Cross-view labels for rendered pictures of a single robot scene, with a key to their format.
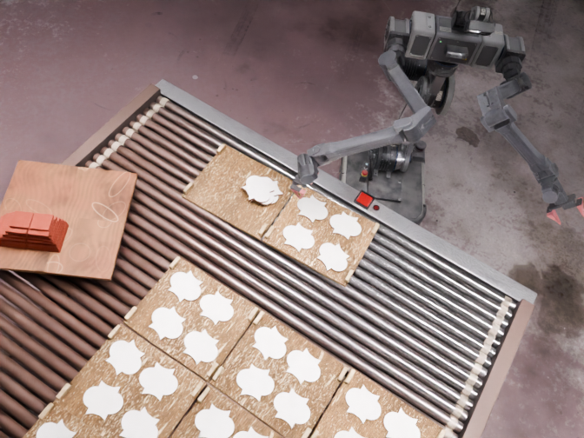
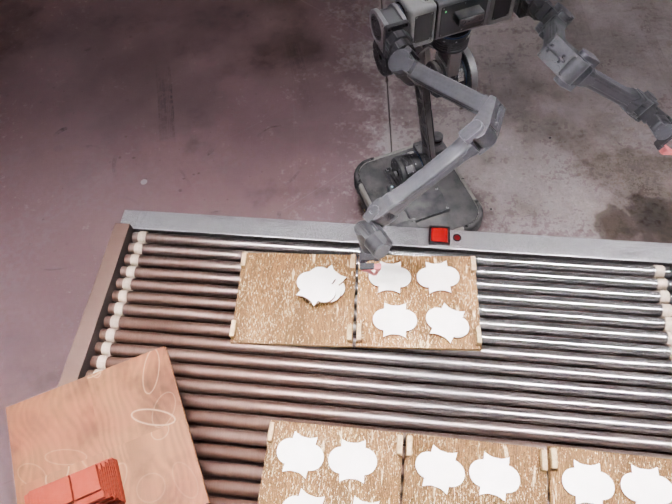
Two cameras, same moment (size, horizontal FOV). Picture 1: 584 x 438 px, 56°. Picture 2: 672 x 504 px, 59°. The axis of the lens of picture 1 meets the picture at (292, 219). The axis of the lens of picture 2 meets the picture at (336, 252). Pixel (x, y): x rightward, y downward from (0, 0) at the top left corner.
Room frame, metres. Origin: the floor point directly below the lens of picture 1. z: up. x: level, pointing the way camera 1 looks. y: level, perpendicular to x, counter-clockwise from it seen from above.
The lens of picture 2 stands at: (0.42, 0.28, 2.78)
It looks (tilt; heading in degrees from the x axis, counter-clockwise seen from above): 59 degrees down; 349
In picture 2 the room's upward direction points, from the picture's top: 6 degrees counter-clockwise
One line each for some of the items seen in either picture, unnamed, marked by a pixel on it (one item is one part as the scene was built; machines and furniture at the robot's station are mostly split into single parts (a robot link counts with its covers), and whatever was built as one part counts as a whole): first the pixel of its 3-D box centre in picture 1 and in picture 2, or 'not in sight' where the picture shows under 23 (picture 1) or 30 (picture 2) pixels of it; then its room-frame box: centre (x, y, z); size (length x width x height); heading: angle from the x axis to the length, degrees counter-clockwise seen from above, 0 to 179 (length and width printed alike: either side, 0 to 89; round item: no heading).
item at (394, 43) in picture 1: (396, 49); (400, 45); (1.89, -0.29, 1.45); 0.09 x 0.08 x 0.12; 94
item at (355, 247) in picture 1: (321, 233); (417, 300); (1.23, -0.14, 0.93); 0.41 x 0.35 x 0.02; 71
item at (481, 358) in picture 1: (288, 241); (384, 330); (1.17, -0.01, 0.90); 1.95 x 0.05 x 0.05; 68
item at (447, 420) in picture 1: (250, 293); (378, 418); (0.90, 0.11, 0.90); 1.95 x 0.05 x 0.05; 68
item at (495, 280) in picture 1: (330, 187); (390, 239); (1.52, -0.15, 0.89); 2.08 x 0.09 x 0.06; 68
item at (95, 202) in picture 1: (63, 217); (103, 453); (1.00, 0.91, 1.03); 0.50 x 0.50 x 0.02; 6
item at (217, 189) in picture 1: (241, 190); (295, 297); (1.37, 0.25, 0.93); 0.41 x 0.35 x 0.02; 71
